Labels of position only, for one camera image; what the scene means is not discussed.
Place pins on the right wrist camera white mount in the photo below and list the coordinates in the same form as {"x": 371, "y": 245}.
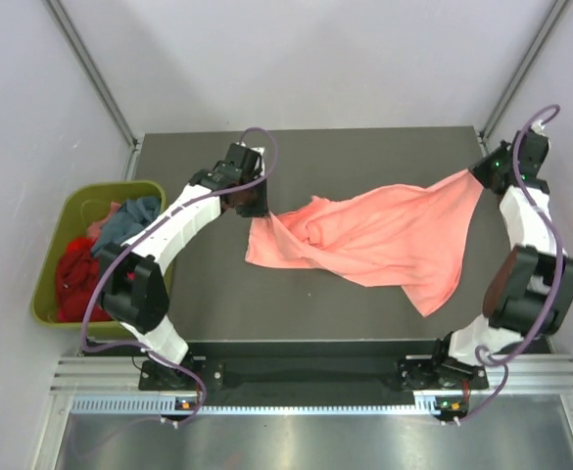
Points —
{"x": 539, "y": 128}

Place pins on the salmon pink t shirt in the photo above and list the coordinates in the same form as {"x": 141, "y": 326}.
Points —
{"x": 396, "y": 235}

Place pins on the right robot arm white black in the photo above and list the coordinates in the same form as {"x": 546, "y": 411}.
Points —
{"x": 533, "y": 290}

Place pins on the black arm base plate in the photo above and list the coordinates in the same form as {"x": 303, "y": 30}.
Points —
{"x": 390, "y": 373}

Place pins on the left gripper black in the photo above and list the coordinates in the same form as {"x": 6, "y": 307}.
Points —
{"x": 260, "y": 209}

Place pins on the grey blue t shirt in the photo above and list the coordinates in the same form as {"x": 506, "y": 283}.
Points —
{"x": 132, "y": 216}

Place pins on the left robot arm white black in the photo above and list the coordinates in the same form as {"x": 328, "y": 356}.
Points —
{"x": 131, "y": 287}

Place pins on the aluminium corner post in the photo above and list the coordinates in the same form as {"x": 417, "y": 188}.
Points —
{"x": 555, "y": 13}
{"x": 66, "y": 26}

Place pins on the slotted grey cable duct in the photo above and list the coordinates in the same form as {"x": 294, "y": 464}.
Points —
{"x": 173, "y": 406}

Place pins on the red t shirt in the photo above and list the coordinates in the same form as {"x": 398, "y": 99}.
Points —
{"x": 76, "y": 277}

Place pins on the olive green plastic bin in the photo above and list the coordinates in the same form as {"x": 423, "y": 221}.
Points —
{"x": 83, "y": 207}

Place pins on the left aluminium corner post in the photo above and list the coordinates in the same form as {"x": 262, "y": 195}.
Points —
{"x": 66, "y": 26}

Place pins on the right aluminium corner post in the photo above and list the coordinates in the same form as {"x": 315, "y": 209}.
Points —
{"x": 555, "y": 13}

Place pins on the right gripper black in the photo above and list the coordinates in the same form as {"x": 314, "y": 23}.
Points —
{"x": 479, "y": 168}

